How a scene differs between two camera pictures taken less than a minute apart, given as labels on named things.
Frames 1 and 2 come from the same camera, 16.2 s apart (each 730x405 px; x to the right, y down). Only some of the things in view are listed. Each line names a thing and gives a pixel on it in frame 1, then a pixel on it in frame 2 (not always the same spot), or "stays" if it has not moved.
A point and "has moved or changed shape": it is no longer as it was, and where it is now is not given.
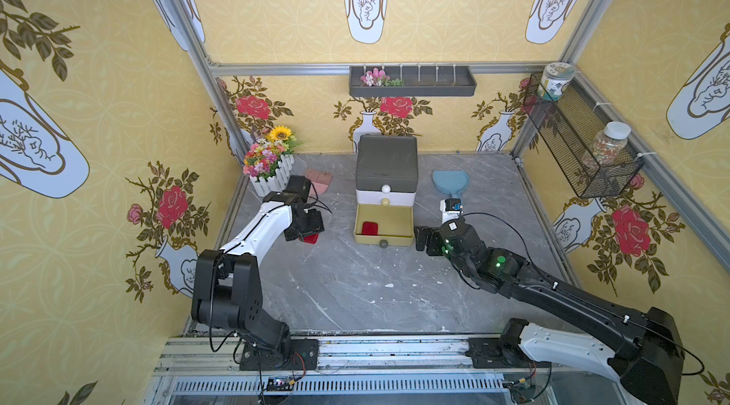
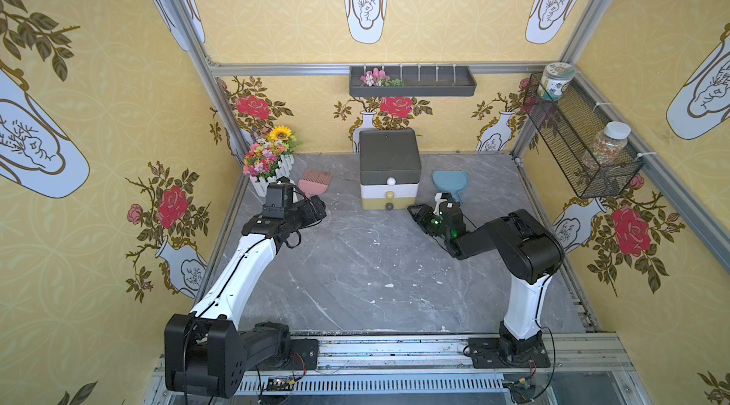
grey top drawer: [387, 180] has moved or changed shape
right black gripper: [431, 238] → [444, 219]
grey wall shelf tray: [419, 81] stays
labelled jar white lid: [550, 86] stays
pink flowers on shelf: [379, 78] stays
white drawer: [386, 199] has moved or changed shape
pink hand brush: [319, 179] stays
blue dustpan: [451, 182] stays
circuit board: [279, 383] stays
